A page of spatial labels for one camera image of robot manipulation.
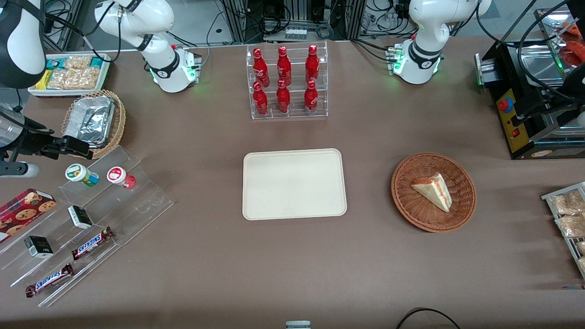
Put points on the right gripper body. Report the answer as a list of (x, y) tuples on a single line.
[(33, 139)]

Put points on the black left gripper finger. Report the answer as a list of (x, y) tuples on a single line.
[(522, 114), (544, 109)]

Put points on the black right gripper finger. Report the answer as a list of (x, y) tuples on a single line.
[(77, 148), (54, 147)]

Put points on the green gum bottle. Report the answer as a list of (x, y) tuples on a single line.
[(81, 175)]

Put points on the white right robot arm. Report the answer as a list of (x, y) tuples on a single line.
[(155, 18)]

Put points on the red gum bottle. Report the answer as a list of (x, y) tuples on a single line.
[(121, 177)]

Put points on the cream plastic tray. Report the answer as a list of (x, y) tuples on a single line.
[(295, 184)]

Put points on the black machine with yellow panel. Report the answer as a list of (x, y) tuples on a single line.
[(507, 123)]

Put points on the stack of foil trays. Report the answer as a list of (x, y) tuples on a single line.
[(91, 119)]

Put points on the light wicker basket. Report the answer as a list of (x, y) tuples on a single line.
[(119, 119)]

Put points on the yellow snack packet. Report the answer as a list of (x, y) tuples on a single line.
[(43, 82)]

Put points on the red plaid cookie box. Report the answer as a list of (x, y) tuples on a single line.
[(25, 208)]

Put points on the small black box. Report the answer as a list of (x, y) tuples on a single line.
[(80, 216), (38, 246)]

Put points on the large clear snack bag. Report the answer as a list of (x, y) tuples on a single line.
[(73, 78)]

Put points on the clear acrylic stepped stand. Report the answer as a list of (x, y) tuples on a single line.
[(137, 201)]

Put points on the teal snack packet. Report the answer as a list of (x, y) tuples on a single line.
[(96, 62), (55, 63)]

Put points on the white plastic bin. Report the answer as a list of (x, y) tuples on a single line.
[(106, 73)]

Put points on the small clear snack bag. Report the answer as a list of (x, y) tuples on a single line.
[(77, 61)]

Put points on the clear bag of snacks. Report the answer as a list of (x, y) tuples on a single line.
[(571, 225), (582, 264), (566, 203), (581, 247)]

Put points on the Snickers bar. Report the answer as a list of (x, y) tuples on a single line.
[(49, 280), (93, 243)]

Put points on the wrapped triangle sandwich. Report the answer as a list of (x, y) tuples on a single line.
[(434, 192)]

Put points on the brown round wicker basket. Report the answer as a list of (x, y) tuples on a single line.
[(411, 210)]

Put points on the red cola bottle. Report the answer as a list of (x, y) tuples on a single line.
[(260, 100), (283, 98), (311, 98), (284, 66), (312, 64), (260, 66)]

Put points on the clear acrylic bottle rack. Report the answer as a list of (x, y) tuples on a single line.
[(295, 116)]

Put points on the white power strip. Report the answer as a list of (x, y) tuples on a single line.
[(295, 33)]

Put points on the small grey device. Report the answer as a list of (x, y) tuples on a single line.
[(298, 325)]

